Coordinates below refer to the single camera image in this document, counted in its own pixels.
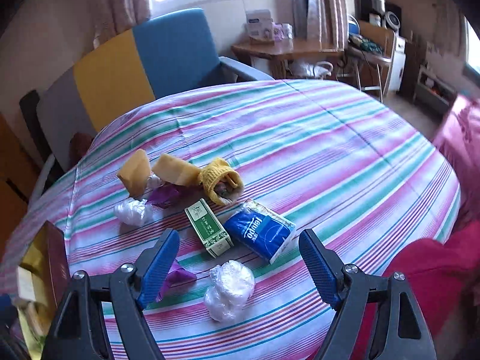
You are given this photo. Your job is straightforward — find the white plastic bag ball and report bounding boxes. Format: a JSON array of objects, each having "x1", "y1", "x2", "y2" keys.
[{"x1": 203, "y1": 260, "x2": 256, "y2": 323}]

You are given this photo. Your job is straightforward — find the yellow sponge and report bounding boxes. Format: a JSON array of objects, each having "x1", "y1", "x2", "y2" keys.
[
  {"x1": 151, "y1": 154, "x2": 201, "y2": 187},
  {"x1": 117, "y1": 149, "x2": 151, "y2": 197}
]

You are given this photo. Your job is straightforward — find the yellow knitted sock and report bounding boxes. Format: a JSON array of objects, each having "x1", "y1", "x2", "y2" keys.
[{"x1": 197, "y1": 158, "x2": 244, "y2": 206}]

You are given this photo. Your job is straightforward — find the dark red storage box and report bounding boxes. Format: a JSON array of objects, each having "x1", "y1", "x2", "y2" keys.
[{"x1": 14, "y1": 221, "x2": 70, "y2": 359}]

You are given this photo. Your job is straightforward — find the red blanket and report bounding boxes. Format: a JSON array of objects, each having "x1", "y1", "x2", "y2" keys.
[{"x1": 348, "y1": 219, "x2": 480, "y2": 360}]

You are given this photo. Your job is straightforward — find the small purple wrapper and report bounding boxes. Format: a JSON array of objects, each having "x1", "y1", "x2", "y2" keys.
[{"x1": 155, "y1": 259, "x2": 197, "y2": 302}]

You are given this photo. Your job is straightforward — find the green white carton box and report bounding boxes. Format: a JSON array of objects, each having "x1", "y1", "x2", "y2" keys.
[{"x1": 185, "y1": 198, "x2": 233, "y2": 258}]

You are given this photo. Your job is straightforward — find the blue tissue pack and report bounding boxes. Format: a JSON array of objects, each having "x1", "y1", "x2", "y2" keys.
[{"x1": 224, "y1": 199, "x2": 296, "y2": 264}]

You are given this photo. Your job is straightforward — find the white crumpled wrapper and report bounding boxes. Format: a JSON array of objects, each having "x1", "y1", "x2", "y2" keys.
[{"x1": 146, "y1": 172, "x2": 164, "y2": 190}]

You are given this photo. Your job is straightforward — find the pink patterned quilt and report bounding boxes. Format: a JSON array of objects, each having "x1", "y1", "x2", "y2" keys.
[{"x1": 433, "y1": 95, "x2": 480, "y2": 231}]

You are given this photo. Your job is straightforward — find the striped bed sheet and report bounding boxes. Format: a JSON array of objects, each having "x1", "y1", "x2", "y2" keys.
[{"x1": 1, "y1": 80, "x2": 461, "y2": 359}]

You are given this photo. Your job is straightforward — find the wooden shelf stand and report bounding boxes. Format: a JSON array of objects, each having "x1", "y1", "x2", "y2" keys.
[{"x1": 345, "y1": 15, "x2": 395, "y2": 102}]

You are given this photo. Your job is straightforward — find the blue yellow grey chair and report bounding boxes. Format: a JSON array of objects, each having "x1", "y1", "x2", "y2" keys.
[{"x1": 37, "y1": 8, "x2": 270, "y2": 172}]

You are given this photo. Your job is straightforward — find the wooden desk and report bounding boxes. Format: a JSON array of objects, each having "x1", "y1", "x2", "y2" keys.
[{"x1": 231, "y1": 38, "x2": 344, "y2": 80}]

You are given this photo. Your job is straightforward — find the white product box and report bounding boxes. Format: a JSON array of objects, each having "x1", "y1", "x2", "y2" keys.
[{"x1": 246, "y1": 9, "x2": 273, "y2": 42}]

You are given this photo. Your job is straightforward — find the striped curtain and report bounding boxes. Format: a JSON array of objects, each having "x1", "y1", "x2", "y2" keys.
[{"x1": 293, "y1": 0, "x2": 348, "y2": 50}]

